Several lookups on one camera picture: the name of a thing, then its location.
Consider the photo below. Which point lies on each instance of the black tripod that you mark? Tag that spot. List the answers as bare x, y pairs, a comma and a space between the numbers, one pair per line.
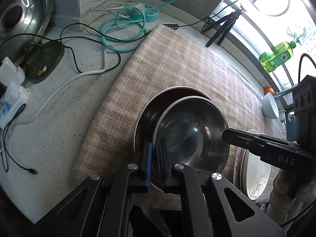
222, 30

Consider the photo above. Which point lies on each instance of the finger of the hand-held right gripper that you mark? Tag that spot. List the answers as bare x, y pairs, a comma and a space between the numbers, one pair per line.
242, 139

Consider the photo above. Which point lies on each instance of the plaid cloth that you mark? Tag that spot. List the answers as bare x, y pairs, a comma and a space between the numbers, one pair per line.
172, 61

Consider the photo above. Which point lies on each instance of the green dish soap bottle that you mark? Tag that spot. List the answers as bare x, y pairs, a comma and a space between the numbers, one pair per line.
276, 58

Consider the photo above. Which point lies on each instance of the white charger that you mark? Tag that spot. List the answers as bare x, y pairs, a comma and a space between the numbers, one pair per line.
8, 70

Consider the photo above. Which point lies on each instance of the orange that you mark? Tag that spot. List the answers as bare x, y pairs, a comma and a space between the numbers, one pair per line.
268, 90

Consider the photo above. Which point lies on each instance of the small red steel bowl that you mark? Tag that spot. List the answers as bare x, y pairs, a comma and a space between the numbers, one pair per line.
195, 133

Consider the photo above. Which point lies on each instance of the steel pot lid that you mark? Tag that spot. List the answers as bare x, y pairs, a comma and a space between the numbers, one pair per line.
37, 17

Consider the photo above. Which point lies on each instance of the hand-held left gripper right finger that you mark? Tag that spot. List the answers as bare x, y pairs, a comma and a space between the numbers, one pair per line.
163, 163

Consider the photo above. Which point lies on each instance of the window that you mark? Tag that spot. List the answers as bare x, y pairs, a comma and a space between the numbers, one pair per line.
296, 29

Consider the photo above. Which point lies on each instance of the large floral plate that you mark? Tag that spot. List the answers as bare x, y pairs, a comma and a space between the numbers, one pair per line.
235, 177

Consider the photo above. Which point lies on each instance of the large steel bowl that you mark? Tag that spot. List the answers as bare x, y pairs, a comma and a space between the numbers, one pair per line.
148, 113

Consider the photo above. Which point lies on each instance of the white oval plate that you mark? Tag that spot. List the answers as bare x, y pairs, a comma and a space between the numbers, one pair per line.
256, 167

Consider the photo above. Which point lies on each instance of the white power strip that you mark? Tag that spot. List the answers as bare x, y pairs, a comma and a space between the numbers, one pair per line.
14, 101

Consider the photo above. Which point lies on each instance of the teal round power strip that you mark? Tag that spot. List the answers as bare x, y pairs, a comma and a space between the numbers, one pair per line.
149, 14

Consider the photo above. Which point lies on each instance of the person's right hand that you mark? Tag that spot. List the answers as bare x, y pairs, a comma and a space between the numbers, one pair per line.
281, 185

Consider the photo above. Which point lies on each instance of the small floral plate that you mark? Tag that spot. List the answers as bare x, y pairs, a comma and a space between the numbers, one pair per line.
240, 156

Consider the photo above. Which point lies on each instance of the light blue bowl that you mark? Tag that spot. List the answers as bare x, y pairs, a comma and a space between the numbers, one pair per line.
270, 106

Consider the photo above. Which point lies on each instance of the chrome faucet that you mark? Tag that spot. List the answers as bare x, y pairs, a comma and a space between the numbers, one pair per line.
284, 93

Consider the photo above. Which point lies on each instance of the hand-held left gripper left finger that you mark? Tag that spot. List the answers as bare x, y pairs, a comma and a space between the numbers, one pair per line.
148, 165

